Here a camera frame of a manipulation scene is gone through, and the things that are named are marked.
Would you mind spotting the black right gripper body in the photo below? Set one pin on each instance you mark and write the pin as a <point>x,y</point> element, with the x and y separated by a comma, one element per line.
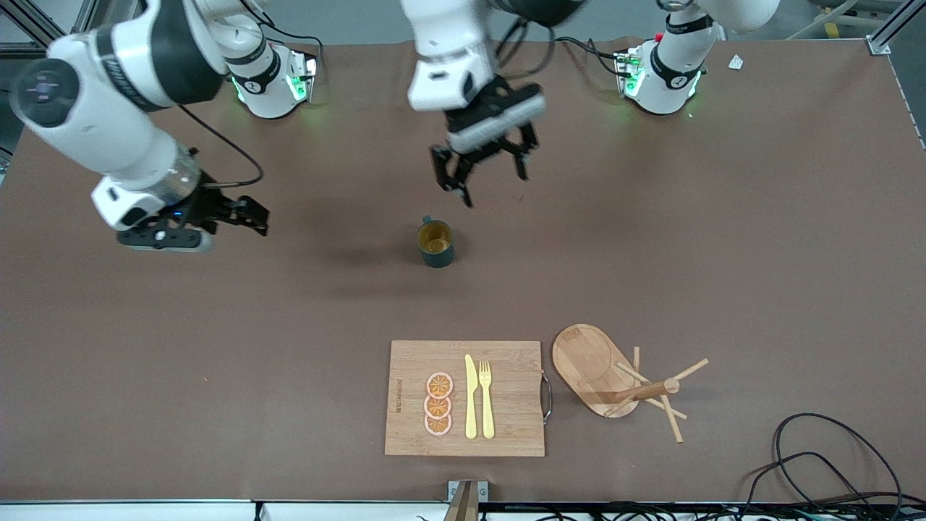
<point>205,205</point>

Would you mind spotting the teal cup yellow inside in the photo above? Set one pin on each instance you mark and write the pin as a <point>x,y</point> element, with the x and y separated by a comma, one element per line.
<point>438,257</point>

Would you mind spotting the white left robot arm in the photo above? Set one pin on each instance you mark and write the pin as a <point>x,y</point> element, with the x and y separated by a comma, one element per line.
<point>448,43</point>

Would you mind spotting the table cover mat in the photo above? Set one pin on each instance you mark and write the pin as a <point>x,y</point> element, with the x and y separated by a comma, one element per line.
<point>289,325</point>

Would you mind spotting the wooden cutting board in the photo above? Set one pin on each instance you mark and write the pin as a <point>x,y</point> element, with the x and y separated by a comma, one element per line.
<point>412,376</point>

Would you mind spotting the orange slice toy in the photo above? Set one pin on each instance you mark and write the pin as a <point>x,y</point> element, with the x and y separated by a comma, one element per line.
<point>438,407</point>
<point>438,425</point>
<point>439,385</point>

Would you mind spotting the wooden mug tree stand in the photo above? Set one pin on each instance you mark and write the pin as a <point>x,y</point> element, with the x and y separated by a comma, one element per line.
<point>579,358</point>

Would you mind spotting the white paper scrap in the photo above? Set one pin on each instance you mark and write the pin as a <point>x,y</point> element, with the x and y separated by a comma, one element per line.
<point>736,62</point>

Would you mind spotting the yellow plastic knife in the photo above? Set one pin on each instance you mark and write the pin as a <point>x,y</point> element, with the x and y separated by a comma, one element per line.
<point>471,405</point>

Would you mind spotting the yellow plastic fork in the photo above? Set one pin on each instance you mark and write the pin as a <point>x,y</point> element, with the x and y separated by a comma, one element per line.
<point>487,405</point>

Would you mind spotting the beige pipe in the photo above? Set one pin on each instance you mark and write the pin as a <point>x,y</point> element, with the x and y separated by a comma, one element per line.
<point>825,18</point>

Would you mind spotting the aluminium frame profile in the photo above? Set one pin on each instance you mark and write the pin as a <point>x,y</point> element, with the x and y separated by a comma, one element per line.
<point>879,45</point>
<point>29,29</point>

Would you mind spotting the white table edge rail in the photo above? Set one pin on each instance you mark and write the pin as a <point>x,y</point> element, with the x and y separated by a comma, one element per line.
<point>145,511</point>

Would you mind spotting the metal mount bracket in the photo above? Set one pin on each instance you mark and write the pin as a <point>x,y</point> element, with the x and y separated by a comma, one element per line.
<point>466,493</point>

